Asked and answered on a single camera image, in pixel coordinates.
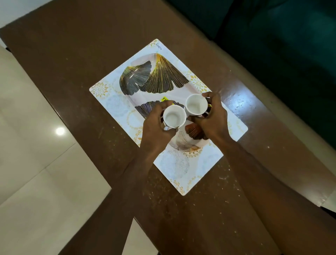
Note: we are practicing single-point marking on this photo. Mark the person's left hand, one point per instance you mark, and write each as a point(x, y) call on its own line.
point(153, 128)

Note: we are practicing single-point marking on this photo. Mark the person's right hand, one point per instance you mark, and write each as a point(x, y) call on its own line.
point(215, 120)

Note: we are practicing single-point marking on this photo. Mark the person's left thumb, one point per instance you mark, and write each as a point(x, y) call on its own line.
point(172, 131)

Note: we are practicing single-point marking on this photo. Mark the person's right thumb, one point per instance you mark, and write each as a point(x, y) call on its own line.
point(195, 119)

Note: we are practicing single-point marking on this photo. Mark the white ceramic cup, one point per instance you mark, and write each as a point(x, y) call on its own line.
point(174, 117)
point(196, 104)

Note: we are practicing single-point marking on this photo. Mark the person's left forearm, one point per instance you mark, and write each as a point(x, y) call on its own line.
point(118, 199)

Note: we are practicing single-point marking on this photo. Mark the person's right forearm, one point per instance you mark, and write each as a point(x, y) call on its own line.
point(267, 194)

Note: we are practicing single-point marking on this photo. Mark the yellow sticker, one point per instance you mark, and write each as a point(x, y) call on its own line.
point(164, 99)

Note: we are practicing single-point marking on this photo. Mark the white floral placemat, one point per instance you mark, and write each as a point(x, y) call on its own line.
point(183, 173)

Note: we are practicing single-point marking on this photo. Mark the white leaf print tray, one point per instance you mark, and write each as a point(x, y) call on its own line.
point(157, 78)

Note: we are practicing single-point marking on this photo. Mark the dark green sofa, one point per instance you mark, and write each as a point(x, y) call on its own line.
point(283, 44)

